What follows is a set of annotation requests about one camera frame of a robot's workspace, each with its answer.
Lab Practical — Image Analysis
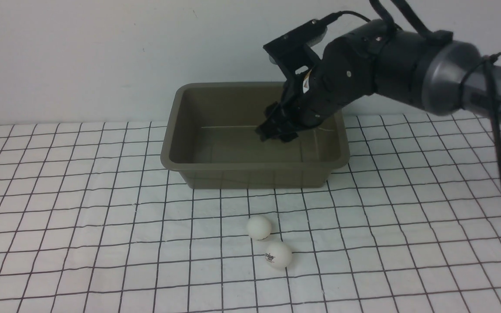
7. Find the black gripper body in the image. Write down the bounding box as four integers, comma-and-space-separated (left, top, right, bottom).
279, 22, 386, 131

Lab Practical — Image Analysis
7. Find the white ball with logo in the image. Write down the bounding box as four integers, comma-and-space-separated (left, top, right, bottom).
264, 242, 293, 269

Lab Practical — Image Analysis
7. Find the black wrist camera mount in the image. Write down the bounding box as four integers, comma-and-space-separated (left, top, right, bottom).
263, 20, 327, 80

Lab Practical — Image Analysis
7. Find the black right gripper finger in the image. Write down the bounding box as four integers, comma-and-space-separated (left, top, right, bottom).
277, 120, 299, 143

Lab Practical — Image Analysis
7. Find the olive green plastic bin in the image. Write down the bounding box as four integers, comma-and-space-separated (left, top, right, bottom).
160, 82, 351, 190

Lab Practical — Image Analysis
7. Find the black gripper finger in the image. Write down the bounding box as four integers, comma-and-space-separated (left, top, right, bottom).
256, 102, 282, 141

